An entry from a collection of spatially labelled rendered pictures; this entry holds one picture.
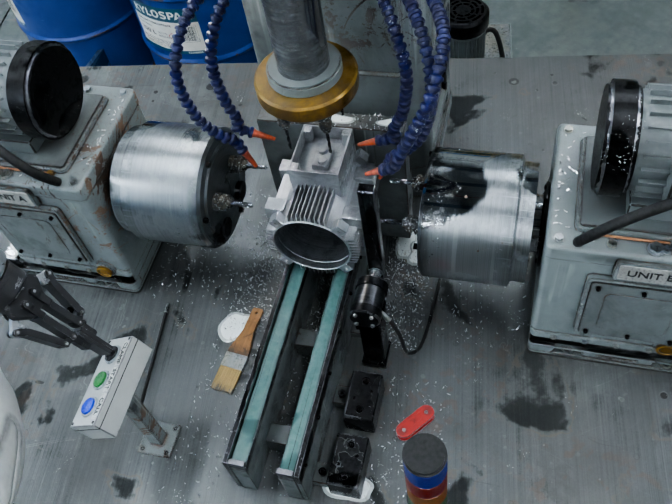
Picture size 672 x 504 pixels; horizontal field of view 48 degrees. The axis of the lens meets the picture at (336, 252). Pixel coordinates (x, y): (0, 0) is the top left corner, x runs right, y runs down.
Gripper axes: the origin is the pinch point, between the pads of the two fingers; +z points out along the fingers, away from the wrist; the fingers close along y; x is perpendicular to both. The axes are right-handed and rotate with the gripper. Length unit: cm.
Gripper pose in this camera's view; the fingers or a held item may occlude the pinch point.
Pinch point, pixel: (91, 341)
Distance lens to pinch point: 136.3
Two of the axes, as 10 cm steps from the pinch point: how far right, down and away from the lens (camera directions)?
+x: -7.8, 1.8, 6.0
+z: 5.9, 5.6, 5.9
